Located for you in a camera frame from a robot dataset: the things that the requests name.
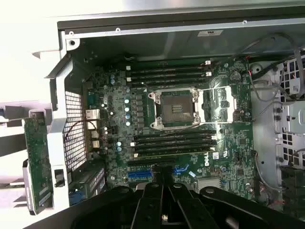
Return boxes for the small silver heat sink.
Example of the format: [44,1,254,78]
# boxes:
[197,177,221,191]

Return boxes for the blue expansion slot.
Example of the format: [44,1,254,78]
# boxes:
[128,164,191,180]

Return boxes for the black plastic shroud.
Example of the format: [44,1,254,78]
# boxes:
[280,164,305,215]

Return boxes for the black expansion slot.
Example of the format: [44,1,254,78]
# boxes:
[127,159,176,167]

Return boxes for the green Dell motherboard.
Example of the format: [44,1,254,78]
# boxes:
[82,57,256,201]

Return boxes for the motherboard port stack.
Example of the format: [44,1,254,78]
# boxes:
[84,81,102,150]

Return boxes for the black RAM slot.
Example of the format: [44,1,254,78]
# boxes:
[127,72,213,82]
[134,136,218,147]
[135,143,216,154]
[128,61,212,72]
[130,68,212,77]
[130,78,211,87]
[133,129,217,141]

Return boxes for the thin metal locking lever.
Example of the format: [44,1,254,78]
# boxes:
[152,120,255,131]
[197,85,234,93]

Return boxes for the silver metal disk bay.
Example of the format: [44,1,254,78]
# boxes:
[274,57,305,167]

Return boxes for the silver socket cover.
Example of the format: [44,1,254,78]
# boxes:
[198,85,237,124]

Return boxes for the CPU socket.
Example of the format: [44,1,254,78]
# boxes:
[147,87,201,131]

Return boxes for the grey plastic parts rack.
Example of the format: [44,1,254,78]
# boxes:
[0,100,54,215]

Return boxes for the round coin battery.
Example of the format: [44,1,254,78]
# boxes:
[229,70,241,82]

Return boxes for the open black PC case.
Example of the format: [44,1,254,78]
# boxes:
[44,9,305,224]

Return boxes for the thin brown wire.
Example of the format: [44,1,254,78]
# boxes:
[62,120,105,144]

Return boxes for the thin grey wire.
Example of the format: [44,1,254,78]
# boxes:
[250,78,286,117]

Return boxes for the grey wire bundle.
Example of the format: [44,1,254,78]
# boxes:
[240,32,305,96]

